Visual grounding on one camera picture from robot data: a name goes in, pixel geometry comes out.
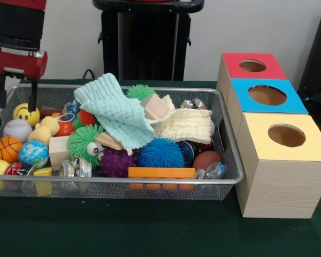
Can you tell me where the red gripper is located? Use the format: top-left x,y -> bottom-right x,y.
0,49 -> 48,113

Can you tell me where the yellow plush toy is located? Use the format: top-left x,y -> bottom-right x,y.
27,115 -> 61,147

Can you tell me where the mint green cloth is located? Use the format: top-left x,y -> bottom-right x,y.
73,72 -> 156,150

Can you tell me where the silver mesh bin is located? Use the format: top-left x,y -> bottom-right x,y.
0,83 -> 244,202

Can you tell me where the wooden three-hole box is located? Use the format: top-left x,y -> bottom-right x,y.
216,52 -> 321,220

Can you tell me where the yellow smiley ball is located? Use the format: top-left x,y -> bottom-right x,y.
12,103 -> 41,128

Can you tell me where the white baseball toy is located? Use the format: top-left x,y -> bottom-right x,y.
3,119 -> 34,143

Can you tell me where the orange basketball toy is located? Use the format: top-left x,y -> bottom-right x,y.
0,136 -> 24,164

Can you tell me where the globe print ball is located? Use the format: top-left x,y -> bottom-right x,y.
18,140 -> 50,169

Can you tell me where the green spiky toy with eyes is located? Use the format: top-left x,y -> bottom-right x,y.
66,124 -> 106,169

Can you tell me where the blue spiky rubber ball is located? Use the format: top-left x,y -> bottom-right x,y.
137,138 -> 186,169

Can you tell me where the orange building brick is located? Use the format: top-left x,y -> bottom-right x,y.
127,167 -> 196,192

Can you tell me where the cream cloth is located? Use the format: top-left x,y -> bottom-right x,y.
149,95 -> 213,144

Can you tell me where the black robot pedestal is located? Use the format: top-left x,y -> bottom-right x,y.
92,0 -> 205,81

